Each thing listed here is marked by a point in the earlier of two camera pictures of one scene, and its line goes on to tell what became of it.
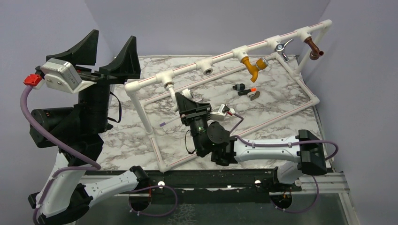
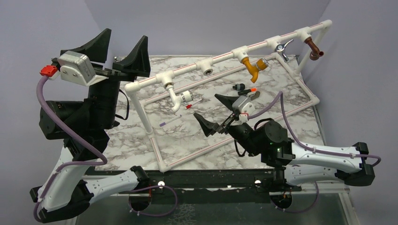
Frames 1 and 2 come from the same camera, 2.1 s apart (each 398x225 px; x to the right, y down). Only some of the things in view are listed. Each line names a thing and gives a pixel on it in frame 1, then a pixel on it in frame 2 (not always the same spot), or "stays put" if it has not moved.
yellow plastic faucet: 261,63 stays put
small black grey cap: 239,86 stays put
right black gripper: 189,109 to 210,128
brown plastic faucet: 316,53 stays put
